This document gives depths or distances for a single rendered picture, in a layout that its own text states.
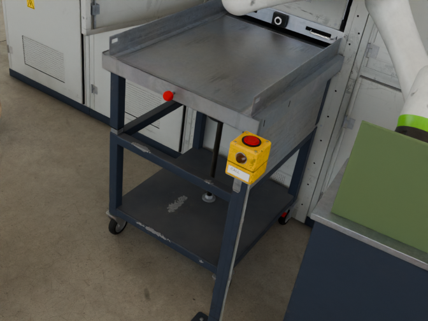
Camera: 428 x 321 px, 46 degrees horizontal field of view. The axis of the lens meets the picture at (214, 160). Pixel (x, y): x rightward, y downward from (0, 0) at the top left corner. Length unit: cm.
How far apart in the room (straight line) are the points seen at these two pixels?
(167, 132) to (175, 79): 104
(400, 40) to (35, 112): 214
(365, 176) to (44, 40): 224
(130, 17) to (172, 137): 82
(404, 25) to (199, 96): 64
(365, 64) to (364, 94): 12
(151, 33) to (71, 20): 104
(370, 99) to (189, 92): 78
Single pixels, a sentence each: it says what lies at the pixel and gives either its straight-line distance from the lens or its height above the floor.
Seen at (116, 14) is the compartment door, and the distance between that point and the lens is 202.
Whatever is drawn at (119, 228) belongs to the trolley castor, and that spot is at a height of 4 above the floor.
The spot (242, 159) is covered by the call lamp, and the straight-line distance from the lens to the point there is 125.
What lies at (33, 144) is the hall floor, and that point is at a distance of 284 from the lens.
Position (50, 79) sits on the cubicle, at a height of 13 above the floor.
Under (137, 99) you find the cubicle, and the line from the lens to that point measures 273.
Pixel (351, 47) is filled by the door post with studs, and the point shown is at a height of 89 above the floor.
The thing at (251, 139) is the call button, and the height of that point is 91.
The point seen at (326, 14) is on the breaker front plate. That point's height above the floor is 96.
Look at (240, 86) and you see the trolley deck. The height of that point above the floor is 85.
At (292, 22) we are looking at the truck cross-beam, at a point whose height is 90.
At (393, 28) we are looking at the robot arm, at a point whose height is 110.
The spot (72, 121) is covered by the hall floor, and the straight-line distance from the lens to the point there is 302.
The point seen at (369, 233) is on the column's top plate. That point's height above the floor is 75.
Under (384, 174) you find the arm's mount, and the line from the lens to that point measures 127.
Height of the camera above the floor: 158
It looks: 35 degrees down
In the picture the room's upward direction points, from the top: 9 degrees clockwise
